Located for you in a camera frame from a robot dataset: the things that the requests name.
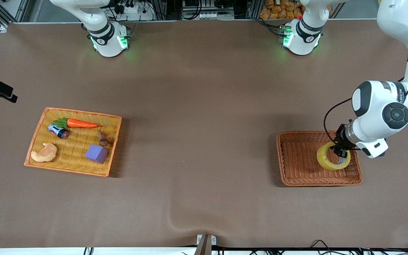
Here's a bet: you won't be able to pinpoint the white power strip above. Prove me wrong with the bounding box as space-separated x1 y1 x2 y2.
113 0 155 21

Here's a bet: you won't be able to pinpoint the purple foam cube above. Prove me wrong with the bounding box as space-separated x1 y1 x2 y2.
84 144 108 164

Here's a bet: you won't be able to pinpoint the metal table clamp bracket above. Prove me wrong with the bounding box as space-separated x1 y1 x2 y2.
194 234 217 255

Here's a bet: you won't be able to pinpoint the yellow wicker basket orange rim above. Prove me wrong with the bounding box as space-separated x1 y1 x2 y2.
24 107 122 177

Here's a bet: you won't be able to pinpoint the brown wicker basket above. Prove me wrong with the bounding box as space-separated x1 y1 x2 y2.
276 130 363 187

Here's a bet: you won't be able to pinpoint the yellow clear tape roll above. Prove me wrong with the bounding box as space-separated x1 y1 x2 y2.
316 141 351 171

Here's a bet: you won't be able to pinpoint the black floor cables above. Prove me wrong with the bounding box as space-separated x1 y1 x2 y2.
179 239 408 255

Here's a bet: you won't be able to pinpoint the white connector block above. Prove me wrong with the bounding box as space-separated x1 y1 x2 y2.
182 11 226 21

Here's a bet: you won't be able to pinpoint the toy croissant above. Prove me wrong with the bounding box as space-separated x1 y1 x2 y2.
31 143 57 163

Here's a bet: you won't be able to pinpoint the brown toy root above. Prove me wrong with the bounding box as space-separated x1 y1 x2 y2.
97 130 113 147

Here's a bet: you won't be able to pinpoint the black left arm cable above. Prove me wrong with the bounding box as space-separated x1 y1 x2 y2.
323 98 353 143

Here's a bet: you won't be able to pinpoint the orange toy carrot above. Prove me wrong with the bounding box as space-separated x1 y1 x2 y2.
53 118 100 129

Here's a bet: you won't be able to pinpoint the bag of orange snacks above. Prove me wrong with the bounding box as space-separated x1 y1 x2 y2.
259 0 306 20

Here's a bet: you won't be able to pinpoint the small can blue white label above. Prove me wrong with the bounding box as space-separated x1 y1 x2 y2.
47 123 70 140

